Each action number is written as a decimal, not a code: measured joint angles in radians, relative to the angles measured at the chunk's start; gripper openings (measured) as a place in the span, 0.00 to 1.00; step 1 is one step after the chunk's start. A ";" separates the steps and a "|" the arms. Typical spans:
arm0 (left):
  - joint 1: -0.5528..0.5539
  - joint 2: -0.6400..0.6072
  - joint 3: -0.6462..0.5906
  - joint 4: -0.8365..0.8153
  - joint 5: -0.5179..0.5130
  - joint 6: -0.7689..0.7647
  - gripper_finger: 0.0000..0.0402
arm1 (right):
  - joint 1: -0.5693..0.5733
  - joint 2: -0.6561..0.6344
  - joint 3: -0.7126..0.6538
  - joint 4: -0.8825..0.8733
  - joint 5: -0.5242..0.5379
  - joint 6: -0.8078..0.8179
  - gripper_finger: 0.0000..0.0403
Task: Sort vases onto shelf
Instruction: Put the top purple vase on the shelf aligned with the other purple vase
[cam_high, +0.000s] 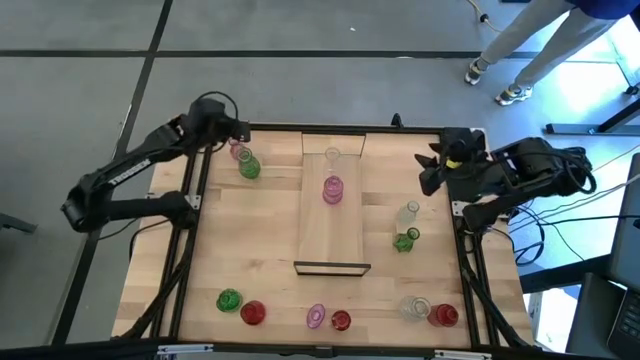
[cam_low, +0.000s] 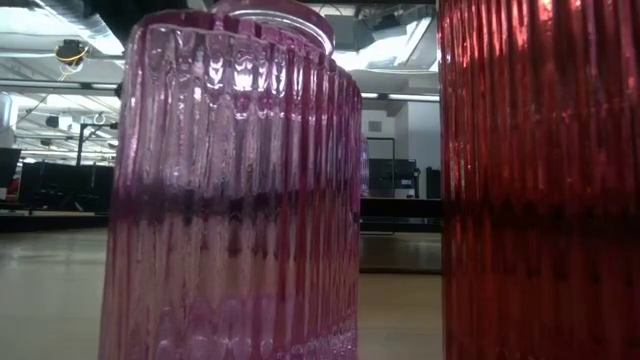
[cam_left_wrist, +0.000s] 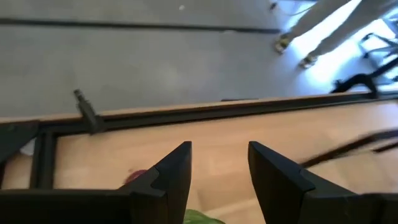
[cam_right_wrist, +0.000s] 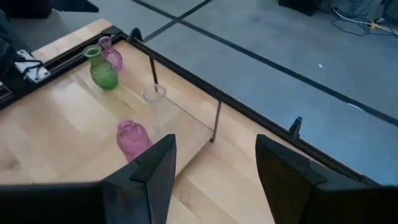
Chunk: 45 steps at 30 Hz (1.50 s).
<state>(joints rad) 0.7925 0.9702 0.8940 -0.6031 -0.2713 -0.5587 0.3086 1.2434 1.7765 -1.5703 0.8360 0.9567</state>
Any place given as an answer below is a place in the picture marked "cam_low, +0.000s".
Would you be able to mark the black box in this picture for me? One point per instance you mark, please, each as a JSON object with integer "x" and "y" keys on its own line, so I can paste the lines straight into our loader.
{"x": 433, "y": 184}

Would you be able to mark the pink ribbed cylinder vase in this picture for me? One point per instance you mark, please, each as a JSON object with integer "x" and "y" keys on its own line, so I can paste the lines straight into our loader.
{"x": 225, "y": 200}

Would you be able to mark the ceiling light strip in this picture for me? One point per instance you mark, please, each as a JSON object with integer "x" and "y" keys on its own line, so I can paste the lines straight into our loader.
{"x": 405, "y": 97}

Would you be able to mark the black stand frame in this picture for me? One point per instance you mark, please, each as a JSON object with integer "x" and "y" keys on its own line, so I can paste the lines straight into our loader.
{"x": 80, "y": 145}

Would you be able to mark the red ribbed cylinder vase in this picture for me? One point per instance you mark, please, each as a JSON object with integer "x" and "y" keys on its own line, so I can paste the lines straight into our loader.
{"x": 540, "y": 200}

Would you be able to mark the black monitor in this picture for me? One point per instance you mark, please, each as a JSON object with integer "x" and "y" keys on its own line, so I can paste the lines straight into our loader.
{"x": 392, "y": 175}

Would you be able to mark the round pink ribbed vase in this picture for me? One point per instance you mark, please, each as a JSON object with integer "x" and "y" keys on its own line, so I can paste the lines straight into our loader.
{"x": 365, "y": 170}

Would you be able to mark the row of black desks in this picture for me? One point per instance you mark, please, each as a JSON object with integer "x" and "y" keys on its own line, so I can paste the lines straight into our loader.
{"x": 65, "y": 185}

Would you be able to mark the black chair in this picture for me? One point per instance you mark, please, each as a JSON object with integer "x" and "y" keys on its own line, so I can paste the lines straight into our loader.
{"x": 7, "y": 167}

